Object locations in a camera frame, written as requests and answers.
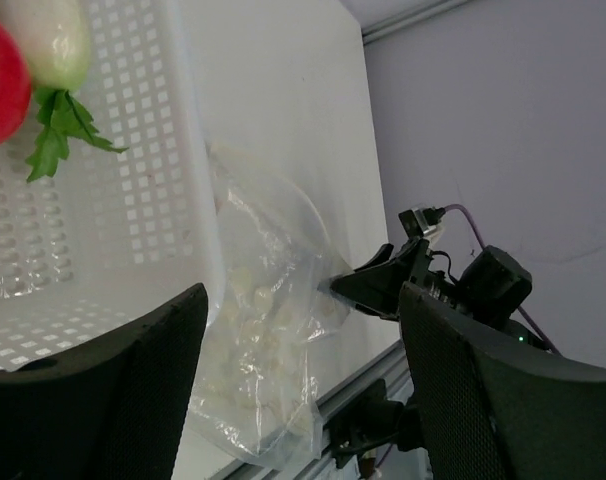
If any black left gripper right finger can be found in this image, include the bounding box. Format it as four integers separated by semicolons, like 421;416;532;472
399;283;606;479

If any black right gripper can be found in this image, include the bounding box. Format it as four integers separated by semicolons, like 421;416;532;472
328;238;466;320

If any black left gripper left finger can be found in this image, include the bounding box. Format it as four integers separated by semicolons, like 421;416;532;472
0;284;208;479

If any clear zip top bag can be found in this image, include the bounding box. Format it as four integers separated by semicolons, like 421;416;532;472
189;142;348;470

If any red toy apple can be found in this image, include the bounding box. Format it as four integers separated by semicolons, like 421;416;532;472
0;24;32;144

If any white toy radish with leaves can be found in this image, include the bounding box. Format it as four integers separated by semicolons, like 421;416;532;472
0;1;126;183

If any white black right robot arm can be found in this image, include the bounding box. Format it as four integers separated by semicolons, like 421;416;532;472
321;237;554;352

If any white perforated plastic basket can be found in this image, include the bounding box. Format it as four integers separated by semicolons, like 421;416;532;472
0;1;225;371

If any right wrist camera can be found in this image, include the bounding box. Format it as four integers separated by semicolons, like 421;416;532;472
398;207;446;248

